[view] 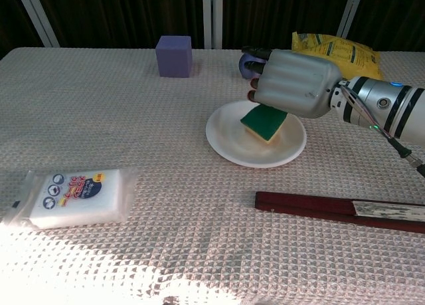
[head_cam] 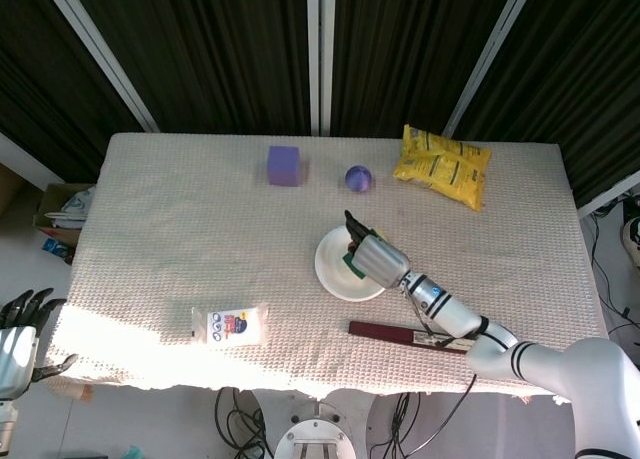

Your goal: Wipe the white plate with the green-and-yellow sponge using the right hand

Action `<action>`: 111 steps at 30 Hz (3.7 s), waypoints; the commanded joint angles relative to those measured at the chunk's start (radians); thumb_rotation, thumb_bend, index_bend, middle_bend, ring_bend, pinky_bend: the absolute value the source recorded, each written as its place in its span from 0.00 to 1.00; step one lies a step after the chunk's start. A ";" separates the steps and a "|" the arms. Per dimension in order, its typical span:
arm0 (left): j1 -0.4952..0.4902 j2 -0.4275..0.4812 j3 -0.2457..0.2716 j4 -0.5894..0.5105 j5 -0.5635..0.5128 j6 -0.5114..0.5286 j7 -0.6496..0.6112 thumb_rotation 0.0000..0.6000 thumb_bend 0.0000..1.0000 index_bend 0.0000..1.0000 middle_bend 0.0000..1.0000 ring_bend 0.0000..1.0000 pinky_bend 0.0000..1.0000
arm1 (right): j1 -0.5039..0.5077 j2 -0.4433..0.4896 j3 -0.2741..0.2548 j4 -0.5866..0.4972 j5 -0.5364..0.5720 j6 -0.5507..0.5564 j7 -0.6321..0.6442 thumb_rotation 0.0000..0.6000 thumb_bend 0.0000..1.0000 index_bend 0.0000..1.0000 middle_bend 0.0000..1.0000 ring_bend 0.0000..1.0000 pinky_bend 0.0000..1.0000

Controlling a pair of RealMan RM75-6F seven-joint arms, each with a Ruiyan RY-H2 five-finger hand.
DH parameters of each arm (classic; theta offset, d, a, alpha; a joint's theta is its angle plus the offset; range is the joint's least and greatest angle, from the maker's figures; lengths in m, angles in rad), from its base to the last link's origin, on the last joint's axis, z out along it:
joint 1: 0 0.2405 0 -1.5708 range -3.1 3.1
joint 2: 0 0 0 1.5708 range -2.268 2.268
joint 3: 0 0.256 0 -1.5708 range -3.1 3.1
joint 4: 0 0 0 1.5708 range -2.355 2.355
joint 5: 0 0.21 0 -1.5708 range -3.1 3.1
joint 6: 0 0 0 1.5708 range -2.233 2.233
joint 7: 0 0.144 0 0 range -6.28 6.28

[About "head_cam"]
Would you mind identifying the purple cube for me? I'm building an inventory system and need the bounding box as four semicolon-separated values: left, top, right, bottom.
266;145;302;188

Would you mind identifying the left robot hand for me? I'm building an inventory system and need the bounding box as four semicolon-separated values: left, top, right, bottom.
0;287;80;401

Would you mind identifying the white frame post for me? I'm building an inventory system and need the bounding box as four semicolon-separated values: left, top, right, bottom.
442;0;539;139
39;0;160;133
306;0;335;136

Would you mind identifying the dark red long box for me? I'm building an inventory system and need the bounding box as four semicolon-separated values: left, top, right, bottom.
347;320;475;355

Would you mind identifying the white snack packet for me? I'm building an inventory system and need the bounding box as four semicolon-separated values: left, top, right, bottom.
190;302;270;350

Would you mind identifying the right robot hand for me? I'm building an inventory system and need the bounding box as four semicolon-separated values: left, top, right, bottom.
343;209;413;289

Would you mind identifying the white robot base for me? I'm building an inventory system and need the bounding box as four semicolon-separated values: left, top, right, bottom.
249;387;377;459

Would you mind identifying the black pleated curtain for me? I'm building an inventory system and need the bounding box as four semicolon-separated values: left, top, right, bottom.
0;0;147;181
453;0;640;208
67;0;314;135
331;0;524;139

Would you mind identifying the cardboard box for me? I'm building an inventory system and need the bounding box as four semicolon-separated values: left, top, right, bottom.
32;182;96;245

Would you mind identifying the white waffle tablecloth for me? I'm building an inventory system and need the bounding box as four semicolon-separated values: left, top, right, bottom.
47;131;609;405

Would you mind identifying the yellow snack bag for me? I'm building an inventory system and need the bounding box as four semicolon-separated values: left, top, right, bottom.
392;124;493;213

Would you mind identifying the black floor cable bundle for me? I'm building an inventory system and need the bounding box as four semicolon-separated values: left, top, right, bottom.
214;387;267;459
588;196;640;336
368;392;424;459

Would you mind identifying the purple ball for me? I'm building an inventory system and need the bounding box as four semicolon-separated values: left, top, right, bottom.
344;165;374;194

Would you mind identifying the green yellow sponge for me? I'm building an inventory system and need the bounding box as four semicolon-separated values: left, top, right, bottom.
341;228;391;283

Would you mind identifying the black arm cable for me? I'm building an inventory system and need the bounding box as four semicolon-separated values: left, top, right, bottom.
402;372;479;458

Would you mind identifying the white round plate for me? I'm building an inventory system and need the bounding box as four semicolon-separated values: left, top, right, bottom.
314;225;389;303

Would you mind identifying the blue packet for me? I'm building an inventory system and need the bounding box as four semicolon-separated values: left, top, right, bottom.
41;237;74;261

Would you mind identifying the white and black device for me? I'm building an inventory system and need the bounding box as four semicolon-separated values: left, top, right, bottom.
619;217;640;268

